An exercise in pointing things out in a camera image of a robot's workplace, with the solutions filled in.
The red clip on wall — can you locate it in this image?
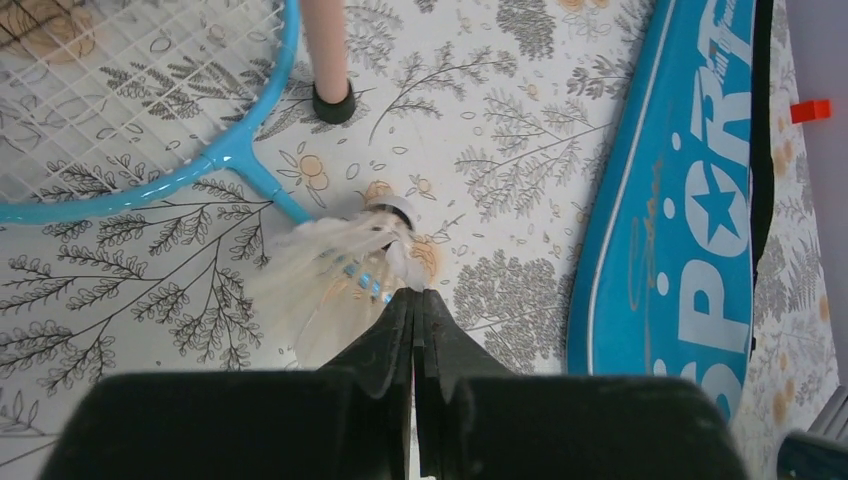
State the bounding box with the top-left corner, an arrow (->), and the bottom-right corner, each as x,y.
790,99 -> 832,124

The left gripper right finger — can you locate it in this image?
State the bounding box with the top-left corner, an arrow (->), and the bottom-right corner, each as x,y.
413,290 -> 747,479

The shuttlecock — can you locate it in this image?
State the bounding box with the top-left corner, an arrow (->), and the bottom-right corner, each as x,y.
244,194 -> 430,369

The pink music stand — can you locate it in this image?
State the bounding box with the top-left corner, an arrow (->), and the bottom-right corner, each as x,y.
299,0 -> 356,125

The blue racket cover bag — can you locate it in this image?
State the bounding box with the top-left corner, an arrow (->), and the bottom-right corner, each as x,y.
566,1 -> 772,419

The blue racket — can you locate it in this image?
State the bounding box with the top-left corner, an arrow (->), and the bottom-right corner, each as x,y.
1,1 -> 308,225

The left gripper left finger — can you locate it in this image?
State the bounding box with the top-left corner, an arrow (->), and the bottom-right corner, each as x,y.
40,288 -> 414,479

